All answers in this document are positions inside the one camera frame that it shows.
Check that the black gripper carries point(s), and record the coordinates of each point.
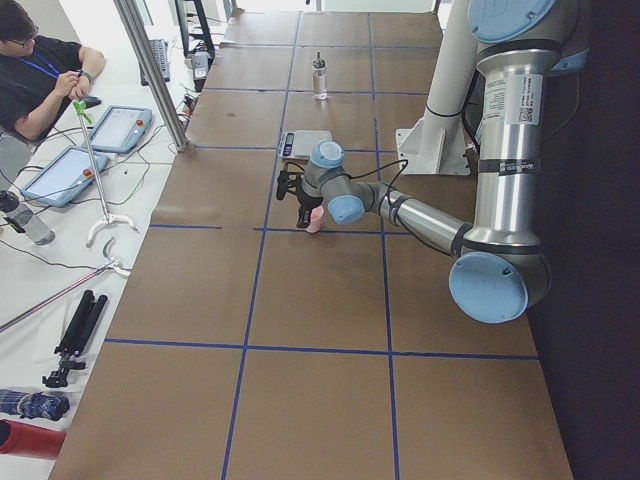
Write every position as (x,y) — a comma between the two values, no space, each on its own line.
(306,200)

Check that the pink plastic cup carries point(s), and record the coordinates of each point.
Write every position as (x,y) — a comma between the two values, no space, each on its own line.
(315,220)

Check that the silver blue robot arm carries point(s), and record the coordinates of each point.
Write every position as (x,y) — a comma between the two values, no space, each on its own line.
(499,269)

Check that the grey kitchen scale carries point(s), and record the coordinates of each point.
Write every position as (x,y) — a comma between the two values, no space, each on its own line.
(299,144)

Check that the clear glass sauce bottle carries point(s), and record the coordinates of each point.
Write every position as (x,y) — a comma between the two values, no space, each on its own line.
(319,77)

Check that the far blue teach pendant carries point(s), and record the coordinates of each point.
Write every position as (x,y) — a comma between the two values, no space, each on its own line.
(120,129)

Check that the blue teach pendant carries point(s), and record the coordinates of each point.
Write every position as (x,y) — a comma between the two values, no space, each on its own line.
(120,129)
(62,180)

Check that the black keyboard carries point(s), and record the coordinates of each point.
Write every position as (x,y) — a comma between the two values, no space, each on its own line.
(159,48)

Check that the black folded tripod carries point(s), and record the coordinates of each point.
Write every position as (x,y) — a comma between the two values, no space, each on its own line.
(76,338)

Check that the near blue teach pendant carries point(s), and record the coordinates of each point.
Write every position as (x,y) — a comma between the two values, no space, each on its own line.
(62,180)

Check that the silver reacher grabber tool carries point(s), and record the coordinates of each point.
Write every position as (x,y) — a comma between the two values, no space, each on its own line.
(108,218)

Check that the seated person in black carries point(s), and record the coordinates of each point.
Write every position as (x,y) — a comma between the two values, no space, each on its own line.
(40,76)

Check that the blue folded umbrella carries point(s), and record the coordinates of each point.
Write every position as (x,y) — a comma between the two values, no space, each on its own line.
(33,405)

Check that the red cylinder bottle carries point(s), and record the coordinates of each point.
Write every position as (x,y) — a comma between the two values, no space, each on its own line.
(26,440)

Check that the aluminium frame post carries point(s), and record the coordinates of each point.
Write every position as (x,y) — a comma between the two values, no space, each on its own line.
(134,27)

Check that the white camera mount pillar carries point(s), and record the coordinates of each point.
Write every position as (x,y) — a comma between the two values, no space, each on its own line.
(436,144)

